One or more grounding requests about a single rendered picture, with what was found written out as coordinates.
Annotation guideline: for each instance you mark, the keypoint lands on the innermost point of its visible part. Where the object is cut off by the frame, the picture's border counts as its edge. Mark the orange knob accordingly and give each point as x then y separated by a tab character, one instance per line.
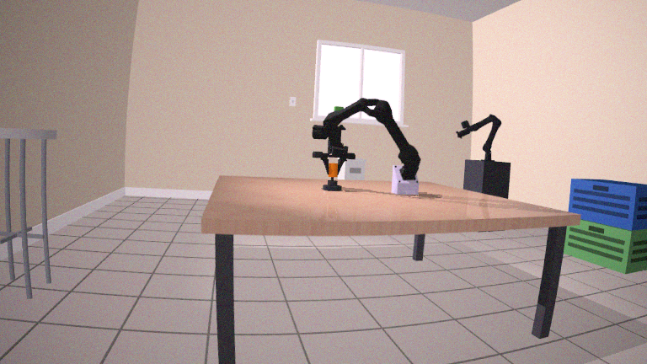
333	169

